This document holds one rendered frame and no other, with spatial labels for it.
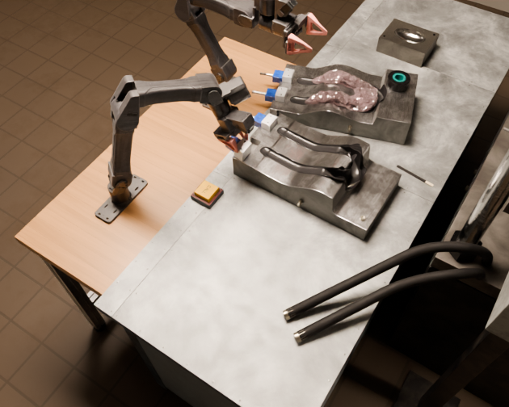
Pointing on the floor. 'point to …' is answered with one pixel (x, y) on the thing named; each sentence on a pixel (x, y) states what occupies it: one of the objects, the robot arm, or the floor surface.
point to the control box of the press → (476, 350)
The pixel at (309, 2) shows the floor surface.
